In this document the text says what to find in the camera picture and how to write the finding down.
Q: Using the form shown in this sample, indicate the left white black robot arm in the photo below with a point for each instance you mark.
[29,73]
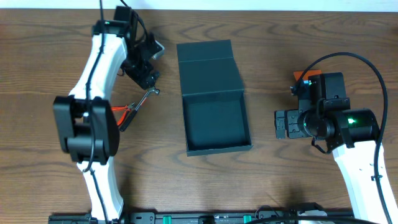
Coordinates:
[87,128]

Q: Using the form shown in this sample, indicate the black open gift box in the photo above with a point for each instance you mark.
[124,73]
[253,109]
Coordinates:
[214,109]

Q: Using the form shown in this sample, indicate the small steel claw hammer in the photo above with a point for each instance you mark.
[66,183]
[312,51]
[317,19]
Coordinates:
[130,115]

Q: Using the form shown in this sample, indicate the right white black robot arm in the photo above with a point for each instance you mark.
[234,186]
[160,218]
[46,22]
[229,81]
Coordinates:
[324,113]

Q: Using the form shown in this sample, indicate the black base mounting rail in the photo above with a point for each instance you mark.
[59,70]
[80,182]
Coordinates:
[279,215]

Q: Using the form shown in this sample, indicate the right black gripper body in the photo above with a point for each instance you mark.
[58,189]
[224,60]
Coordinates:
[293,116]

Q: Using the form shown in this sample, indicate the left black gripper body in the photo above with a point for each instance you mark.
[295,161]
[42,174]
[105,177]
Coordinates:
[147,78]

